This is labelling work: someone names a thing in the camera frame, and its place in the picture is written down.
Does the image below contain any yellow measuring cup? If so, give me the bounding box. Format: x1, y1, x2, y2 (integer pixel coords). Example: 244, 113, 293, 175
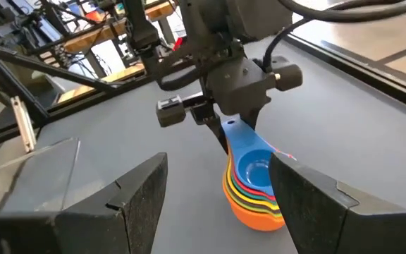
225, 155, 281, 212

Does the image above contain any black table frame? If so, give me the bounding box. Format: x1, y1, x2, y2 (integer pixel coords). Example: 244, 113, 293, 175
0, 33, 406, 152

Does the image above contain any silver aluminium bar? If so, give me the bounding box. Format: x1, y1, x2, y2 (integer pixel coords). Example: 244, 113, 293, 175
10, 95, 37, 153

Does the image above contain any clear glass baking dish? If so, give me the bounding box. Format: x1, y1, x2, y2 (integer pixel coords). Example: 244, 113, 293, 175
0, 137, 82, 212

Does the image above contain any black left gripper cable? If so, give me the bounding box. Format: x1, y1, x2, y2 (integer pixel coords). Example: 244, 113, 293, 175
262, 0, 406, 71

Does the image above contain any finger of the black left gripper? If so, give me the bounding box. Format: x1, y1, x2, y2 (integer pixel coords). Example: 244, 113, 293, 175
202, 116, 231, 155
247, 109, 262, 130

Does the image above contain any blue measuring cup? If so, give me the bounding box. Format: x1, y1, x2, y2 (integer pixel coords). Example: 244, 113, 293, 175
220, 117, 278, 197

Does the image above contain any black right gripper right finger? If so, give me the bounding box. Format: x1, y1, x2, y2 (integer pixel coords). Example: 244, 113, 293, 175
268, 152, 406, 254

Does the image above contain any black left camera cable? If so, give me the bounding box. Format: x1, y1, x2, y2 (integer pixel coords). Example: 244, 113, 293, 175
156, 65, 206, 92

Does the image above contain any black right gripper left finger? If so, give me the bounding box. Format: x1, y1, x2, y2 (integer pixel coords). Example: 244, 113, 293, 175
0, 152, 168, 254

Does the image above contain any purple measuring cup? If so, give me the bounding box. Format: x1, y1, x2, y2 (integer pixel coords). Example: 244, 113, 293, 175
223, 165, 282, 214

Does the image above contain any teal measuring cup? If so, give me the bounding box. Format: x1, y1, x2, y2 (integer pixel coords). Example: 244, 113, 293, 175
229, 165, 278, 206

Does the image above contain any red measuring cup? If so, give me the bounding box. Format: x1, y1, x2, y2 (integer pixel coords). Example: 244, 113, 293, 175
230, 165, 297, 202

